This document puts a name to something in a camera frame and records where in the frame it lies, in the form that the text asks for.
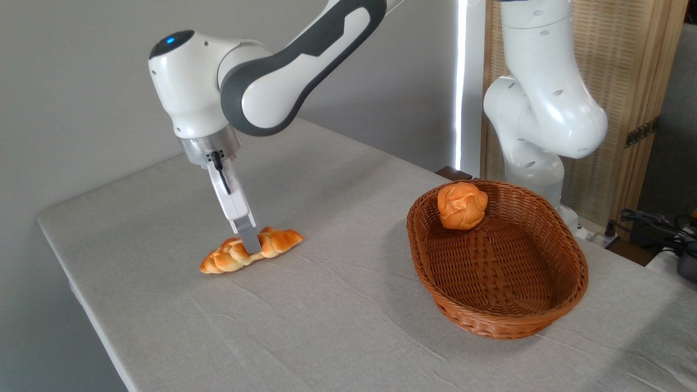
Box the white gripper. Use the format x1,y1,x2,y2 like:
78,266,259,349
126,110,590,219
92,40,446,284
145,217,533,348
205,157,264,256

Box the braided golden bread loaf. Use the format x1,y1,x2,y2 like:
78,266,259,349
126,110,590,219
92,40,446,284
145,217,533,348
199,226,304,274

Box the round orange bread roll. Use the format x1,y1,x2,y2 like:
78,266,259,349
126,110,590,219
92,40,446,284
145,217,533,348
437,182,489,230

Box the brown wicker oval basket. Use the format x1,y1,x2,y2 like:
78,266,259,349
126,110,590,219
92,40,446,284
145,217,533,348
406,179,589,340

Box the grey tablecloth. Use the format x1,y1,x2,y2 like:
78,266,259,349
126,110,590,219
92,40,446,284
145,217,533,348
37,119,697,392

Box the dark brown furniture corner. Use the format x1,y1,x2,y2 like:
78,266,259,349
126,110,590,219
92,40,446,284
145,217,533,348
435,166,473,181

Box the white power strip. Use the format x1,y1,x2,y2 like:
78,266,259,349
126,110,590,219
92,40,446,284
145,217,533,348
576,219,620,247

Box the dark metal screen hinge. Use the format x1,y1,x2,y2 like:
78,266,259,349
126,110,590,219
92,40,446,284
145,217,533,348
625,117,661,149

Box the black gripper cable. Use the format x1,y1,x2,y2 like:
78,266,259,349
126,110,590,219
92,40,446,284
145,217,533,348
211,151,231,195

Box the white vertical wall trim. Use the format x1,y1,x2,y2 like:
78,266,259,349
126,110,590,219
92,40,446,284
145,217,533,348
454,0,486,177

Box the black cable bundle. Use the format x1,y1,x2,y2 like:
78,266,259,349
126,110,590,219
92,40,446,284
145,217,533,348
607,208,697,258

